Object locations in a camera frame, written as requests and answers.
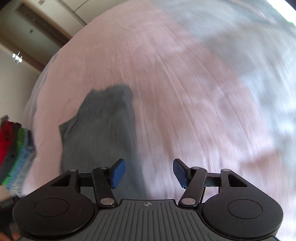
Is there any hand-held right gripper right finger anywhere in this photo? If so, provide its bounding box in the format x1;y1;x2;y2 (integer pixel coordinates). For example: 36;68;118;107
173;159;249;207

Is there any stack of folded clothes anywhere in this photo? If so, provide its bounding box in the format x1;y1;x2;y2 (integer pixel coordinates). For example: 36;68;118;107
0;115;37;198

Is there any grey printed t-shirt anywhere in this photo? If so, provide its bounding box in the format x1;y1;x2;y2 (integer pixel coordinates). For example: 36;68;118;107
59;85;148;201

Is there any cream wardrobe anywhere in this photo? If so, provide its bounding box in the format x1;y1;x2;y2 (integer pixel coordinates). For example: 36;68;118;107
32;0;139;37

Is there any silver door handle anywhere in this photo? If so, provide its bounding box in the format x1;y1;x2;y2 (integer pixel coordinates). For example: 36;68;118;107
12;51;23;65

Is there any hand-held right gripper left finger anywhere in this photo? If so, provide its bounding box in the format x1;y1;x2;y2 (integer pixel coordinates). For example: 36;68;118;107
50;159;126;208

